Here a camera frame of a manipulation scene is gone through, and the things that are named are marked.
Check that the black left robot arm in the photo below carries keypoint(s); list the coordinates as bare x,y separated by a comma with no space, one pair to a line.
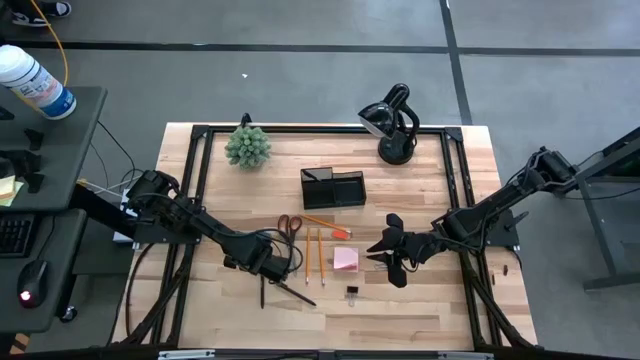
210,227

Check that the red eraser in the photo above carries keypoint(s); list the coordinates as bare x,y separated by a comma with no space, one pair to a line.
341,234

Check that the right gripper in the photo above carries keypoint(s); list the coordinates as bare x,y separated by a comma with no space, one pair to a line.
420,247

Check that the black keyboard tray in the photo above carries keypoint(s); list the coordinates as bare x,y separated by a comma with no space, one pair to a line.
55,300

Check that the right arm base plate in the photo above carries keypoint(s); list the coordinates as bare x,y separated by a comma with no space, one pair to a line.
505,237

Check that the black keyboard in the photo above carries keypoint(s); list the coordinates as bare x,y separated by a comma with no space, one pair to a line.
15,235

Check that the black aluminium table frame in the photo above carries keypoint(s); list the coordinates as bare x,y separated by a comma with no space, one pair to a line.
325,129

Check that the black computer mouse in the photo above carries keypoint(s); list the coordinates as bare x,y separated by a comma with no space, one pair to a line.
32,282

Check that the yellow wooden pencil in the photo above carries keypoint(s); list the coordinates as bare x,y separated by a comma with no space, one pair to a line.
308,255
320,222
321,256

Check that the black mesh desk organizer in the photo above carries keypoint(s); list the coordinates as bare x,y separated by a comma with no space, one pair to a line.
332,190

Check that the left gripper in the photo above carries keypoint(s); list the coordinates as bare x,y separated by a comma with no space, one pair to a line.
257,255

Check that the person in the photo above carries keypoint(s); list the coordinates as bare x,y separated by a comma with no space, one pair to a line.
35,17

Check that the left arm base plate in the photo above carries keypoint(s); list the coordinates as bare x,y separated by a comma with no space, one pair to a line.
165,235

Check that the white wipes canister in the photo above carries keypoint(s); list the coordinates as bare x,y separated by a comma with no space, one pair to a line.
35,82

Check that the grey metal table frame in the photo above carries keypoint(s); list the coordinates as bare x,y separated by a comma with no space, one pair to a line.
597,230

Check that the white power strip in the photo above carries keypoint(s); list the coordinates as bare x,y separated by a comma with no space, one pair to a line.
129,202

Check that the pink sticky note pad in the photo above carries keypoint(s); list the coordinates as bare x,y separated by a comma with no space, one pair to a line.
346,259

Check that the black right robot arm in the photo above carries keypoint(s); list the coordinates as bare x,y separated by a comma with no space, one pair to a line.
500,198

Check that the black pen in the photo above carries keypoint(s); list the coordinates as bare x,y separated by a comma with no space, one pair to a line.
297,295
261,295

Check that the red and black scissors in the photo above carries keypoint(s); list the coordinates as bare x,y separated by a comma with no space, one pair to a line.
284,224

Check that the black printed part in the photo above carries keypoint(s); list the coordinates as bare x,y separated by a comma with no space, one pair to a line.
34,138
4,114
22,167

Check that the black caster wheel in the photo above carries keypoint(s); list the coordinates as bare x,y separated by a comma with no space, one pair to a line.
68,314

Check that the small black clamp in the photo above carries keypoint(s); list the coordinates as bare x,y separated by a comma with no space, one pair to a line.
245,120

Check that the black side desk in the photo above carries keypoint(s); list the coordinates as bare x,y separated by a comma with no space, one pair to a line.
75,115

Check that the green artificial potted plant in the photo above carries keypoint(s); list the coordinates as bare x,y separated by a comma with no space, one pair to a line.
247,147

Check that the black desk lamp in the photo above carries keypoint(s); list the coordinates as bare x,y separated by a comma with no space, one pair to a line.
395,150

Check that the yellow sticky note pad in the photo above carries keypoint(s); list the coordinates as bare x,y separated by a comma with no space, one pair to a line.
7,190

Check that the black binder clip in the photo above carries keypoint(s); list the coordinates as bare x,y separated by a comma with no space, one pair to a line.
352,290

